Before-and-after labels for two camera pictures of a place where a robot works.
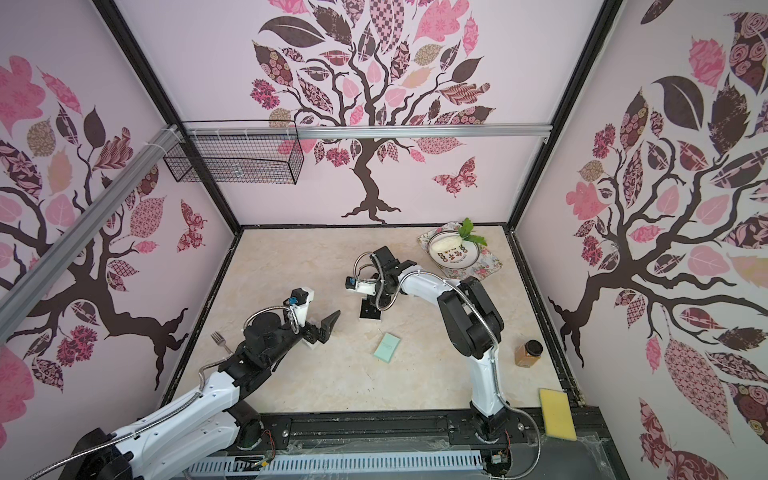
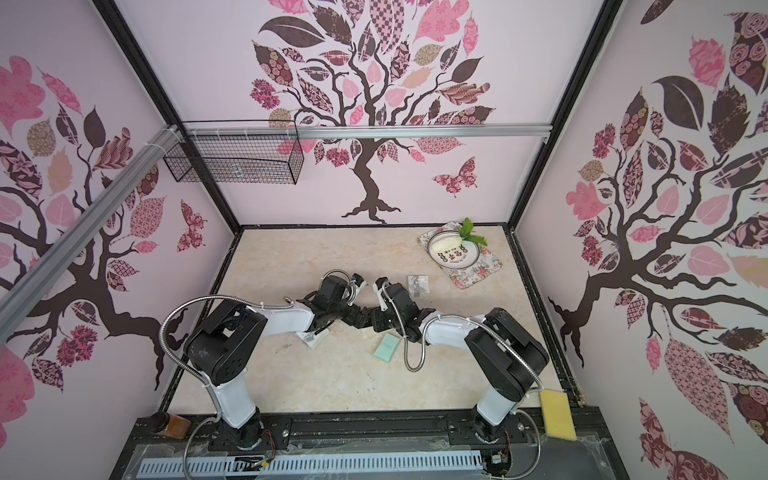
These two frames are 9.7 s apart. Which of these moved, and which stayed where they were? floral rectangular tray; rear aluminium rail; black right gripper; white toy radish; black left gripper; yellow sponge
Moved: black right gripper; black left gripper
Stayed: rear aluminium rail; floral rectangular tray; white toy radish; yellow sponge
